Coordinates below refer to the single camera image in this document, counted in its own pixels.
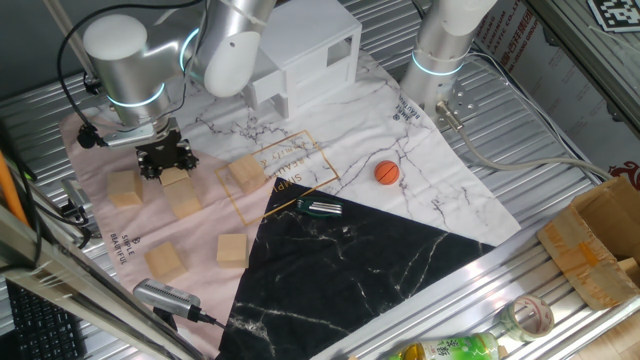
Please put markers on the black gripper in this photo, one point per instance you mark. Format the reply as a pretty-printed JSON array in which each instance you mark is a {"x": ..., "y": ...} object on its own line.
[{"x": 165, "y": 150}]

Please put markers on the plain wooden cube block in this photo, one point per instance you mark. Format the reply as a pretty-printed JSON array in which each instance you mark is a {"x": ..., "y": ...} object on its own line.
[
  {"x": 232, "y": 251},
  {"x": 246, "y": 175},
  {"x": 165, "y": 262},
  {"x": 184, "y": 202},
  {"x": 174, "y": 178},
  {"x": 125, "y": 190}
]

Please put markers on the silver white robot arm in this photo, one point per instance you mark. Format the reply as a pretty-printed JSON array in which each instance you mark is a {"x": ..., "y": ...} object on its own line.
[{"x": 440, "y": 40}]

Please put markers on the small gray clamped device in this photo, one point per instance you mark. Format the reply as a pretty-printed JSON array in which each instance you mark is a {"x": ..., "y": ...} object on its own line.
[{"x": 75, "y": 195}]

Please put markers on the green holder with silver bits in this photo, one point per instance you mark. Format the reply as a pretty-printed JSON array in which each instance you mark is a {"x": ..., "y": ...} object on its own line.
[{"x": 320, "y": 207}]

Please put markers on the orange pole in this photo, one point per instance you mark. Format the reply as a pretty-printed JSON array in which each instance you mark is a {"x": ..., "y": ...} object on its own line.
[{"x": 10, "y": 190}]

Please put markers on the white plastic drawer cabinet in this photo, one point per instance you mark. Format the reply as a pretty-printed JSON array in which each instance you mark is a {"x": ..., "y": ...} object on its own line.
[{"x": 310, "y": 45}]

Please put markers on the marble pink black cloth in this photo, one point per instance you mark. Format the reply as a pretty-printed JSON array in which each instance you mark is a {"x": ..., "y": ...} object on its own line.
[{"x": 350, "y": 260}]

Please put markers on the black keyboard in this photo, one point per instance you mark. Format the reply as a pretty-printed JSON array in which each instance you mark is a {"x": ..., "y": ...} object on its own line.
[{"x": 42, "y": 327}]

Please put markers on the small orange basketball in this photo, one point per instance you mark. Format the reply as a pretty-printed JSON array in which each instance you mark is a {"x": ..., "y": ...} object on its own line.
[{"x": 387, "y": 172}]

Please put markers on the green tea bottle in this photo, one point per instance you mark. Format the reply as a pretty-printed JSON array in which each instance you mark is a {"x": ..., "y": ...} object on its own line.
[{"x": 450, "y": 348}]

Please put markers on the clear tape roll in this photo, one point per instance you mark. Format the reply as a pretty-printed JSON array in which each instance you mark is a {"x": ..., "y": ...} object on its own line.
[{"x": 527, "y": 317}]

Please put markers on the white sheet with red print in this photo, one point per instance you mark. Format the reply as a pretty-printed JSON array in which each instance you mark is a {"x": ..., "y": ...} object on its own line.
[{"x": 560, "y": 85}]

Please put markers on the brown cardboard box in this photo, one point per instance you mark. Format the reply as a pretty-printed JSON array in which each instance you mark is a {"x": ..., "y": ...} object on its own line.
[{"x": 590, "y": 245}]

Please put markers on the black white marker board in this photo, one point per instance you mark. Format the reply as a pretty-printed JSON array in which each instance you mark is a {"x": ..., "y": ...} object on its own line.
[{"x": 617, "y": 14}]

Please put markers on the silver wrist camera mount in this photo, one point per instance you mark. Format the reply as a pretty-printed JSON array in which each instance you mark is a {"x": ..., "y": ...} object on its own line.
[{"x": 127, "y": 139}]

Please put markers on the silver depth camera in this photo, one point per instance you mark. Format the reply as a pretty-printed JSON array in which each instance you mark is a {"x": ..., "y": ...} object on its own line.
[{"x": 165, "y": 297}]

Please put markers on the aluminium frame post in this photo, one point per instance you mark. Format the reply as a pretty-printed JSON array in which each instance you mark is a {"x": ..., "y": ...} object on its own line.
[{"x": 75, "y": 282}]

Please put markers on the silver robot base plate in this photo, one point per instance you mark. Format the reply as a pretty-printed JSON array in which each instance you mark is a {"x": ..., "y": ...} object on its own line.
[{"x": 462, "y": 102}]

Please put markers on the aluminium frame beam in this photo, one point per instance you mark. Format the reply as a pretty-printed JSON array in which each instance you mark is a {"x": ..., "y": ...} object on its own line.
[{"x": 590, "y": 55}]

